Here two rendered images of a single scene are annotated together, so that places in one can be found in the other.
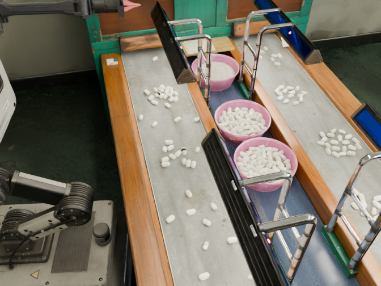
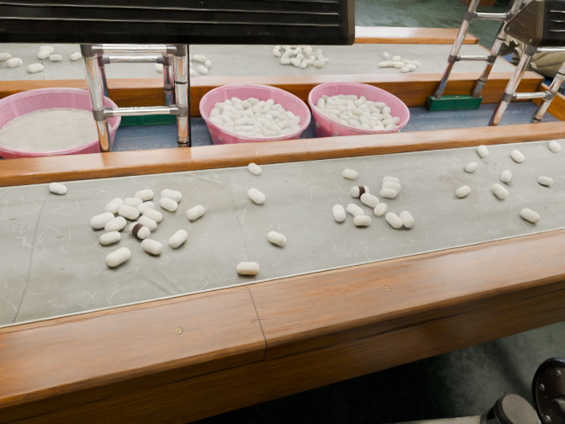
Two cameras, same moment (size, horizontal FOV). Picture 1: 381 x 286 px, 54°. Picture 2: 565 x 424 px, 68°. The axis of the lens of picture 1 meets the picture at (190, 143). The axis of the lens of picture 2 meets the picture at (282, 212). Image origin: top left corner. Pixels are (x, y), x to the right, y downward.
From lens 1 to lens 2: 1.70 m
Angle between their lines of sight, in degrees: 68
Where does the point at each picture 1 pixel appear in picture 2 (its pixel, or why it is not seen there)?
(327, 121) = (251, 54)
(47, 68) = not seen: outside the picture
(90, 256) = not seen: outside the picture
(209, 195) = (448, 172)
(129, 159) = (430, 277)
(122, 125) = (298, 303)
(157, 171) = (425, 235)
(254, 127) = (270, 110)
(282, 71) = not seen: hidden behind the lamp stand
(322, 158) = (329, 71)
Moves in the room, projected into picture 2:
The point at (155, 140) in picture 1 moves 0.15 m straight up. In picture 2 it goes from (330, 240) to (350, 171)
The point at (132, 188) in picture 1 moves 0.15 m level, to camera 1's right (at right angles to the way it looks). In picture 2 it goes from (508, 266) to (472, 208)
